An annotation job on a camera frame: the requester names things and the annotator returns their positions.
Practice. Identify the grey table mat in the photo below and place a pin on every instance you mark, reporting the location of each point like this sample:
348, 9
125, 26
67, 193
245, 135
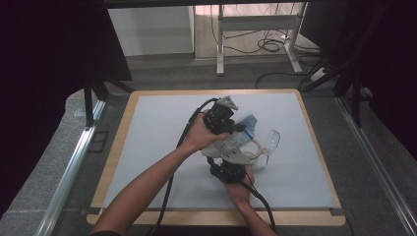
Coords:
295, 183

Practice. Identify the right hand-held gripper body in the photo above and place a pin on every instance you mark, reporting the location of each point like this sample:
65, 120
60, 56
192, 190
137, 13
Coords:
231, 172

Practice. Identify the white wall panel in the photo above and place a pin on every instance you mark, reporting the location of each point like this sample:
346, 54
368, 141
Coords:
150, 31

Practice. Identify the person's right hand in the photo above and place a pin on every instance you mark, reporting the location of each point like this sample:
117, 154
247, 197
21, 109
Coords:
242, 193

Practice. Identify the aluminium floor rail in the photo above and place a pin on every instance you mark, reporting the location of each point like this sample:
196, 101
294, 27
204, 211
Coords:
377, 164
69, 177

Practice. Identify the white power strip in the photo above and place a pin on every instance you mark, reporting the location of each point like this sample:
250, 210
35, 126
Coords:
317, 74

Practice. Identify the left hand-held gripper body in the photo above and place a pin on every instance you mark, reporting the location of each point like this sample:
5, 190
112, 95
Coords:
219, 119

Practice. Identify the white bag with blue stripe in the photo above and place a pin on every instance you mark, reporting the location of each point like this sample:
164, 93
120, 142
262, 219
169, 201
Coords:
234, 142

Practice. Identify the white desk frame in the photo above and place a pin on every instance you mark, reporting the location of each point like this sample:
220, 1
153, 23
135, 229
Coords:
259, 22

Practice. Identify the black metal stand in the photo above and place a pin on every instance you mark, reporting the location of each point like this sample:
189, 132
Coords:
88, 105
356, 105

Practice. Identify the dark floor grate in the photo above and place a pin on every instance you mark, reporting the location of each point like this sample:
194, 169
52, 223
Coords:
98, 141

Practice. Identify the person's left hand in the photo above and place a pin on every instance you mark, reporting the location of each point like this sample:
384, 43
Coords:
200, 134

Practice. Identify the black tape strip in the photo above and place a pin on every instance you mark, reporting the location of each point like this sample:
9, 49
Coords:
90, 211

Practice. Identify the black curtain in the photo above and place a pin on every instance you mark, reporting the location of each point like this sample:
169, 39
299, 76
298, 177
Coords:
39, 82
393, 65

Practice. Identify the person's black sleeve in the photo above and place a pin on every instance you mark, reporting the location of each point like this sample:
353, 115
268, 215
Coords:
105, 234

